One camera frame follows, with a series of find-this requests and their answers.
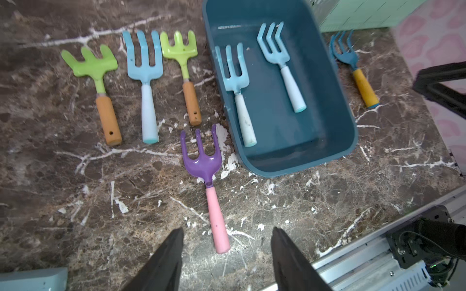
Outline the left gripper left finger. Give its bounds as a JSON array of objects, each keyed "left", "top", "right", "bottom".
[{"left": 123, "top": 228, "right": 184, "bottom": 291}]

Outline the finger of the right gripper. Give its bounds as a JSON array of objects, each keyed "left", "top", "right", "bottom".
[{"left": 413, "top": 62, "right": 466, "bottom": 119}]

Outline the teal rake yellow handle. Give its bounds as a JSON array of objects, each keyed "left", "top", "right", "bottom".
[{"left": 330, "top": 30, "right": 380, "bottom": 109}]

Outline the green rake wooden handle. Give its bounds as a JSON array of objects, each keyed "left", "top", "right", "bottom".
[{"left": 160, "top": 30, "right": 202, "bottom": 126}]

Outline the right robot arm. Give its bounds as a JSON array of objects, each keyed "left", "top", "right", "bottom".
[{"left": 386, "top": 62, "right": 466, "bottom": 288}]

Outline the mint green file organizer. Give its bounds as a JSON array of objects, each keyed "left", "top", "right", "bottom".
[{"left": 307, "top": 0, "right": 425, "bottom": 32}]

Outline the pale blue fork white handle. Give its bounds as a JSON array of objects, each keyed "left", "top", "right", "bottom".
[{"left": 257, "top": 21, "right": 307, "bottom": 113}]

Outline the aluminium front rail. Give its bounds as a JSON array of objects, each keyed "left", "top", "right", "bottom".
[{"left": 261, "top": 185, "right": 466, "bottom": 291}]

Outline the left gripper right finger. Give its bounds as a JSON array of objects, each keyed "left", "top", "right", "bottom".
[{"left": 271, "top": 227, "right": 331, "bottom": 291}]

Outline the light blue fork white handle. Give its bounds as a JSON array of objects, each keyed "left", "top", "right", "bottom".
[{"left": 122, "top": 30, "right": 163, "bottom": 144}]

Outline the purple rake pink handle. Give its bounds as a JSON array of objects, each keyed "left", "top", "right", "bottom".
[{"left": 180, "top": 125, "right": 230, "bottom": 254}]

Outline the green rake orange handle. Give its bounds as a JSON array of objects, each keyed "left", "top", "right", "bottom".
[{"left": 61, "top": 44, "right": 122, "bottom": 146}]

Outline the pale teal rake white handle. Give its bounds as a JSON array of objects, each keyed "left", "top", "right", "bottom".
[{"left": 215, "top": 42, "right": 257, "bottom": 147}]

